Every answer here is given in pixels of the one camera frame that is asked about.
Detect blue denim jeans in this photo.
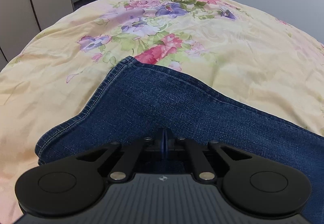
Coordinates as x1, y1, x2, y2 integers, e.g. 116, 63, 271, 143
35, 57, 323, 223

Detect floral yellow bed quilt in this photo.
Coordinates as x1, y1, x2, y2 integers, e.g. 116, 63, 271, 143
1, 0, 323, 223

